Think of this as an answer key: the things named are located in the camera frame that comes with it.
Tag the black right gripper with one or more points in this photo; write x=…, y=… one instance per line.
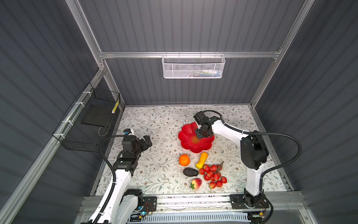
x=198, y=136

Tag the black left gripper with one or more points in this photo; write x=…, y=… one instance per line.
x=143, y=146

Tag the red flower-shaped fruit bowl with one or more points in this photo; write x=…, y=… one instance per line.
x=190, y=141

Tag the yellow fake squash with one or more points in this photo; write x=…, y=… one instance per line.
x=203, y=157

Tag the orange fake fruit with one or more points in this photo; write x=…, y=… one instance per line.
x=184, y=160

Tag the red fake cherry tomato bunch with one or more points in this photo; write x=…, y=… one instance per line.
x=212, y=174

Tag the dark fake avocado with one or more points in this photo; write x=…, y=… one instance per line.
x=190, y=172

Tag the red yellow fake peach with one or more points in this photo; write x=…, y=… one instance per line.
x=196, y=183

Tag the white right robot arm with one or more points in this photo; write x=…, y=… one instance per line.
x=253, y=155

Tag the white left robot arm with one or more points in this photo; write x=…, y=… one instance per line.
x=118, y=202

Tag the yellow marker pen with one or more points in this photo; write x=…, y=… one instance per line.
x=115, y=107

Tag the black foam pad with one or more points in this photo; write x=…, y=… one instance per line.
x=98, y=115

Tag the markers in white basket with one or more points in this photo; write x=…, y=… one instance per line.
x=204, y=73

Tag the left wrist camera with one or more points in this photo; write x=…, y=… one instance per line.
x=128, y=132

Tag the black wire mesh basket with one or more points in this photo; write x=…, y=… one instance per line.
x=73, y=135

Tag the white wire mesh basket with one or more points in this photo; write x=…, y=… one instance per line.
x=175, y=65

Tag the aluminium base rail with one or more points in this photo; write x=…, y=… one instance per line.
x=284, y=202

